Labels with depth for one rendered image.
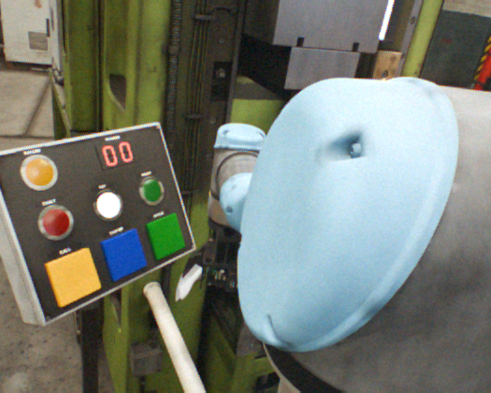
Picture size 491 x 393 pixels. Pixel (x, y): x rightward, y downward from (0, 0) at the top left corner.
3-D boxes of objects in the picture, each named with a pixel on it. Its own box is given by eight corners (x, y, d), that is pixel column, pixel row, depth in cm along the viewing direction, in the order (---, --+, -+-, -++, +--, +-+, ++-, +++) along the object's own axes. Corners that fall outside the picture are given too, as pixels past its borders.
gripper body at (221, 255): (197, 292, 72) (204, 230, 67) (201, 261, 80) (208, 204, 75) (242, 297, 73) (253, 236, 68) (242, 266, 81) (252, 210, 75)
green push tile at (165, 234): (186, 247, 90) (175, 212, 89) (158, 260, 84) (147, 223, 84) (180, 247, 91) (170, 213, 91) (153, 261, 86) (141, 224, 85)
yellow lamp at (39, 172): (56, 187, 71) (55, 163, 69) (24, 189, 69) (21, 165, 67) (54, 179, 73) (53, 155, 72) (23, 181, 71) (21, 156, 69)
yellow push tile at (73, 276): (102, 287, 75) (88, 247, 74) (62, 307, 69) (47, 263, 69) (97, 287, 76) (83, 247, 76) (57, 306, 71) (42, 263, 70)
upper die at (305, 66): (351, 91, 111) (360, 52, 106) (283, 89, 102) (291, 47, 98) (271, 56, 143) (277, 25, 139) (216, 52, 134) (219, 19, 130)
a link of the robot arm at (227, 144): (219, 137, 60) (214, 118, 68) (210, 206, 65) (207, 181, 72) (274, 141, 62) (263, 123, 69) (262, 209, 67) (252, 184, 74)
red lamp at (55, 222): (73, 237, 72) (72, 214, 70) (41, 240, 70) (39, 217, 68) (70, 226, 75) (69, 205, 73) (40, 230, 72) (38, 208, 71)
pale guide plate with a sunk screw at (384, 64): (385, 109, 135) (402, 53, 128) (363, 109, 131) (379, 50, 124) (381, 108, 137) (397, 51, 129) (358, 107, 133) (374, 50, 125)
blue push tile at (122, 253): (147, 265, 83) (136, 228, 81) (114, 281, 78) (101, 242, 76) (142, 265, 84) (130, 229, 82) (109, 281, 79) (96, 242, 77)
